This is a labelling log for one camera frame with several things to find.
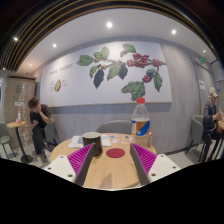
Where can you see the coffee plant wall mural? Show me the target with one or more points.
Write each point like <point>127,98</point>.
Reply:
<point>73,83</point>

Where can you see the person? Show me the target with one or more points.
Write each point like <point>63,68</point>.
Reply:
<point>38,126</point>
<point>209,116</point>

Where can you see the white paper sheet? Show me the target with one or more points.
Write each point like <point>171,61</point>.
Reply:
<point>75,141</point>

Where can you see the green exit sign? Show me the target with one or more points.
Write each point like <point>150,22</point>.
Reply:
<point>201,60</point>

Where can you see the clear red-capped drink bottle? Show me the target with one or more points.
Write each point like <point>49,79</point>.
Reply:
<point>140,126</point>

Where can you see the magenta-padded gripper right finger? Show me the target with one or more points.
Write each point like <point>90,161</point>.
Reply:
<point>161,166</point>

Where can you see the small round wooden table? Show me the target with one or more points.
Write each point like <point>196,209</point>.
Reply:
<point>16,125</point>

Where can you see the flat round red coaster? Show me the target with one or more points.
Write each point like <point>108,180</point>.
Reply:
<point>115,153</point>

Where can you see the round ceiling lights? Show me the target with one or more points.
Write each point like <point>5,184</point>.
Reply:
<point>109,24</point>

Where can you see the small clear bottle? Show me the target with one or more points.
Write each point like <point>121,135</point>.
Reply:
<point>19,117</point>

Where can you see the black mug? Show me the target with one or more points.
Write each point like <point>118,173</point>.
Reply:
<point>92,141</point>

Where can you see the light wooden cabinet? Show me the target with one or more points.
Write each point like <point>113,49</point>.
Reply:
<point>13,100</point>

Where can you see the small wooden box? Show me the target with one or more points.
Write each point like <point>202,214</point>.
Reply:
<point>149,139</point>

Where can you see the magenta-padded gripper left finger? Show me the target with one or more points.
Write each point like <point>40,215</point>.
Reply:
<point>60,166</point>

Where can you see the white wall notice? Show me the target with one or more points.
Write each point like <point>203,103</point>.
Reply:
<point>202,84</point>

